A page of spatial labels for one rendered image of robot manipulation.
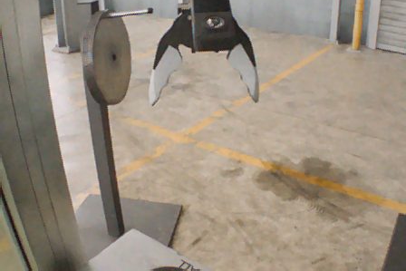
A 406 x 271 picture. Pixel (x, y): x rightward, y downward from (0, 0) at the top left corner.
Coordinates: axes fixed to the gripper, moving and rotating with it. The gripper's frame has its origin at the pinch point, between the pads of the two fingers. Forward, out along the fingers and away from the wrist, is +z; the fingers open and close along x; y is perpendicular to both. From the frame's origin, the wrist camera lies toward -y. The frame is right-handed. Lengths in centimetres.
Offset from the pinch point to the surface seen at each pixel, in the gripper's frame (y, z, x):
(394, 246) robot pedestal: -15.0, 16.3, -26.3
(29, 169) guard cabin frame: -28.2, -7.8, 13.4
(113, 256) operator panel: -26.7, 1.3, 9.3
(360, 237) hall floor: 61, 91, -76
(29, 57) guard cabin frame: -27.0, -14.7, 12.5
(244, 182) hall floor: 113, 91, -30
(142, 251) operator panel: -26.2, 1.3, 7.1
